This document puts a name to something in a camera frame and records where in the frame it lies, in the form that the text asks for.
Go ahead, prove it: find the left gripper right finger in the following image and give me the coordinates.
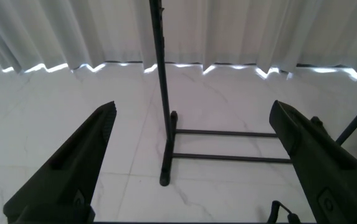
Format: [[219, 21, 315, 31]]
[[269, 100, 357, 223]]

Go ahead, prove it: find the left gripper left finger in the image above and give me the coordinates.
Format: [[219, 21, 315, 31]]
[[2, 101, 117, 223]]

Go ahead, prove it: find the black clothes rack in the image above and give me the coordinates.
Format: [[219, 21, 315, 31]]
[[148, 0, 357, 187]]

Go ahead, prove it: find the white curtain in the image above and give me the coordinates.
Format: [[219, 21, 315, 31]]
[[0, 0, 357, 82]]

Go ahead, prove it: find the black cable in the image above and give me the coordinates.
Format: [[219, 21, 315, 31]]
[[267, 200, 302, 223]]

